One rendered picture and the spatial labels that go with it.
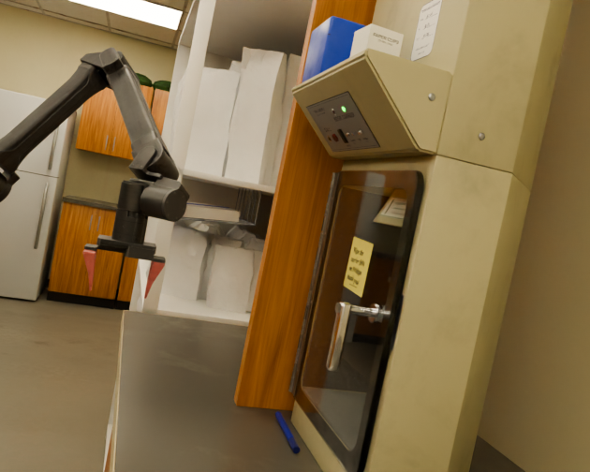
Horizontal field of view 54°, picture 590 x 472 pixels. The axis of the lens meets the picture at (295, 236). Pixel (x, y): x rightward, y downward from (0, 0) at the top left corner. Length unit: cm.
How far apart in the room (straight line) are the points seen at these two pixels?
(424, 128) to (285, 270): 44
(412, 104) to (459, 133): 7
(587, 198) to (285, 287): 56
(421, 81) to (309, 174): 39
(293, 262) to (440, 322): 38
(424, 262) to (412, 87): 21
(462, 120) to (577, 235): 47
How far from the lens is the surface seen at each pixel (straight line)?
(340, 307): 74
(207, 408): 106
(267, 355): 108
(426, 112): 72
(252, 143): 195
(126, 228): 106
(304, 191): 104
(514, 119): 78
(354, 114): 80
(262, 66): 199
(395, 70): 70
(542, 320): 118
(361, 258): 83
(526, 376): 121
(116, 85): 135
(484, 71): 76
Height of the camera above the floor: 132
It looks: 3 degrees down
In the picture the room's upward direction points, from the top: 11 degrees clockwise
